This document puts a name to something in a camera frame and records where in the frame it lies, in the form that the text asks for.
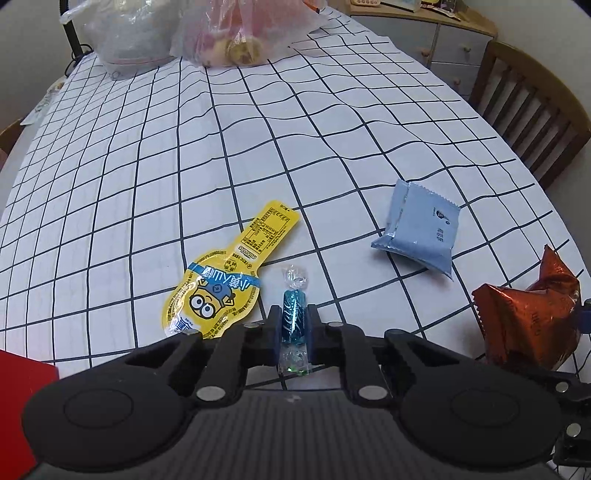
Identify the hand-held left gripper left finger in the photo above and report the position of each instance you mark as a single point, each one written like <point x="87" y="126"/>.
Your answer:
<point x="277" y="330"/>

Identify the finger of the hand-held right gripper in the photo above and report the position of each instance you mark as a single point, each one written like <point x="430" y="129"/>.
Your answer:
<point x="568" y="401"/>
<point x="583" y="316"/>

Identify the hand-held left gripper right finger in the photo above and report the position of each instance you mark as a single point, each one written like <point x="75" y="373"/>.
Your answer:
<point x="310" y="332"/>

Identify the blue candy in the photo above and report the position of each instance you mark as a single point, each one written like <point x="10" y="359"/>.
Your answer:
<point x="293" y="318"/>

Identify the copper foil snack packet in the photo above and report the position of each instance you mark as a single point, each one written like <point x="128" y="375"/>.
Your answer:
<point x="531" y="314"/>

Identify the red cardboard box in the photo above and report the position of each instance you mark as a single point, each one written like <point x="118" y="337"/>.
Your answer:
<point x="23" y="410"/>

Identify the pink plastic bag of snacks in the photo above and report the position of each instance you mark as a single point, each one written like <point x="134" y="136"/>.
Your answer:
<point x="240" y="32"/>

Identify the yellow cartoon snack packet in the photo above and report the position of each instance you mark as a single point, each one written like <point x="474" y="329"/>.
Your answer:
<point x="231" y="281"/>

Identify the light blue snack packet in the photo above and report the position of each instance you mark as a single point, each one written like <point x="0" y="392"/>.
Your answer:
<point x="420" y="230"/>

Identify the white grid tablecloth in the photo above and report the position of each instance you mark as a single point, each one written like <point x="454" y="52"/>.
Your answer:
<point x="258" y="157"/>

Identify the wooden slatted chair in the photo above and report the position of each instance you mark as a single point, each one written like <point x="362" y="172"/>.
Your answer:
<point x="531" y="106"/>

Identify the wooden cabinet with grey drawers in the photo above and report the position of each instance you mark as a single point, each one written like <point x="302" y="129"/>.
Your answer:
<point x="438" y="41"/>

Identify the white labelled packet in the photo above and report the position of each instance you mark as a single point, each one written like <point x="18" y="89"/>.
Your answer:
<point x="46" y="99"/>

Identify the wooden chair with pink cloth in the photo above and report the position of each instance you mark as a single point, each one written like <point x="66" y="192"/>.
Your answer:
<point x="9" y="136"/>

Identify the white timer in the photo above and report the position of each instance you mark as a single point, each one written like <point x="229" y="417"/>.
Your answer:
<point x="364" y="2"/>

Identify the clear plastic bag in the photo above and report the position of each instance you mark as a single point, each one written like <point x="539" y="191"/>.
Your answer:
<point x="124" y="32"/>

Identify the black lamp pole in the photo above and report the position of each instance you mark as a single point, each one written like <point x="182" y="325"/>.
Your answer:
<point x="74" y="27"/>

